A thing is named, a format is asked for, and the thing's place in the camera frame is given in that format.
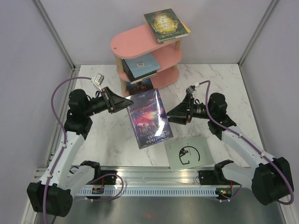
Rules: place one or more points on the green yellow Alice book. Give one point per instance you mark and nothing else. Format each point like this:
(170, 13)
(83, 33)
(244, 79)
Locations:
(164, 24)

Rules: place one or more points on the black hardcover book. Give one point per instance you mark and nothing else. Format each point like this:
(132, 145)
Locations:
(138, 71)

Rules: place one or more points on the white slotted cable duct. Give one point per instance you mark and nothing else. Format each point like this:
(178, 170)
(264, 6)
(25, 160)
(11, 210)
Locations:
(152, 191)

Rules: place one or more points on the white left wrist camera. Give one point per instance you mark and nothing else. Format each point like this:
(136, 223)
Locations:
(97, 81)

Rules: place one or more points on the aluminium front rail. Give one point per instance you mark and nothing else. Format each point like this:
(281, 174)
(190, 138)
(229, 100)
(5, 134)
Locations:
(138, 176)

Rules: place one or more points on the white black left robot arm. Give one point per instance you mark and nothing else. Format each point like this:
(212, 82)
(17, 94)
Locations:
(53, 194)

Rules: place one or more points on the pale grey booklet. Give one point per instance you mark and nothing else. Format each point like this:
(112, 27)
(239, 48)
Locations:
(189, 153)

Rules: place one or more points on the pink three-tier shelf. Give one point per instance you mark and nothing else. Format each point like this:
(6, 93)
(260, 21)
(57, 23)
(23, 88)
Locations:
(138, 41)

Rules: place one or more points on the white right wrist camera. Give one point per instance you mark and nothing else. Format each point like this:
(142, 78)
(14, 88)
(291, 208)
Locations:
(191, 90)

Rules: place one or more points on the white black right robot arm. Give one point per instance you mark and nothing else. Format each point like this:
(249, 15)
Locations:
(269, 178)

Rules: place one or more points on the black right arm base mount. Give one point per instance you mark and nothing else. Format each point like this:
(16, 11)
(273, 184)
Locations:
(213, 177)

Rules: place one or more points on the dark Wuthering Heights book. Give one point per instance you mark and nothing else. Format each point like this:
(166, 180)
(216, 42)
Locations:
(139, 87)

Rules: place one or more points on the purple Robinson Crusoe book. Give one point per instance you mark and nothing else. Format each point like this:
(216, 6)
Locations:
(148, 118)

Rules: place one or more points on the light blue booklet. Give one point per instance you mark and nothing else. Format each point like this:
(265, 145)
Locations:
(147, 58)

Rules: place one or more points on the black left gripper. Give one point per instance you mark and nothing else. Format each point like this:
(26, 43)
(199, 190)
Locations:
(116, 102)

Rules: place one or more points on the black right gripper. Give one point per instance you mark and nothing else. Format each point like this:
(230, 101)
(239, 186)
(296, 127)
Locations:
(181, 110)

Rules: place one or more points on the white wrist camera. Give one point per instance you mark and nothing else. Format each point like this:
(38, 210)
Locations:
(97, 81)
(191, 90)

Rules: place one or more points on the yellow booklet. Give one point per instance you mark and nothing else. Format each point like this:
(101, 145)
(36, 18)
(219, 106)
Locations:
(179, 36)

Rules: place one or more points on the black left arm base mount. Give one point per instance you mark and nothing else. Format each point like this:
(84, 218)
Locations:
(105, 177)

